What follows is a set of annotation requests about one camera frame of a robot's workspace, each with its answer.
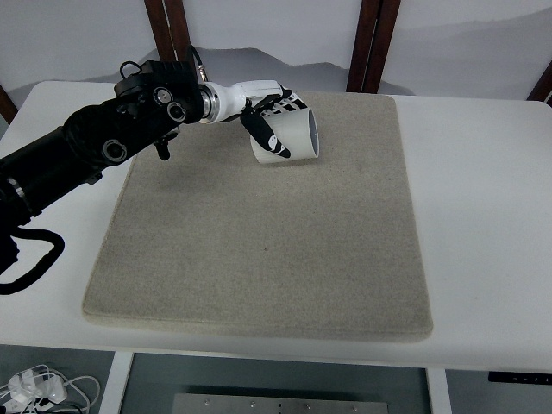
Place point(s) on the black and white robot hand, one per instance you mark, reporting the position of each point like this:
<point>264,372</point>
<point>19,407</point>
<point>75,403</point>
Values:
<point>253,103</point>

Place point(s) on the white ribbed cup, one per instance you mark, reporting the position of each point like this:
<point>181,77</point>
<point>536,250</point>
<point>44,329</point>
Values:
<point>296,130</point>

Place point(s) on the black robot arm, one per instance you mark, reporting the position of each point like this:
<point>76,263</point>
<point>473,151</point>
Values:
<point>149,105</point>

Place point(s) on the beige felt mat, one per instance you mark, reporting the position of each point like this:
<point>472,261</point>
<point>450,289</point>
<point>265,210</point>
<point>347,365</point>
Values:
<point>213,242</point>

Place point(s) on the black table control panel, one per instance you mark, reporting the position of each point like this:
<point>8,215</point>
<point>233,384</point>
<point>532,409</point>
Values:
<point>520,378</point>

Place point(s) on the dark wooden screen post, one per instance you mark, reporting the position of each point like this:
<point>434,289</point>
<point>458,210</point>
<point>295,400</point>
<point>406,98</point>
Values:
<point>7,106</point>
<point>541,92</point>
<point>375,26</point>
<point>170,31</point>

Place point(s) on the metal base plate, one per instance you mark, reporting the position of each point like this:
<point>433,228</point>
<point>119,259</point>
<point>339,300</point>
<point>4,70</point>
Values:
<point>195,403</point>

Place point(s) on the white power adapter with cables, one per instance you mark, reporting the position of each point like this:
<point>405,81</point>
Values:
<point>41,389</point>

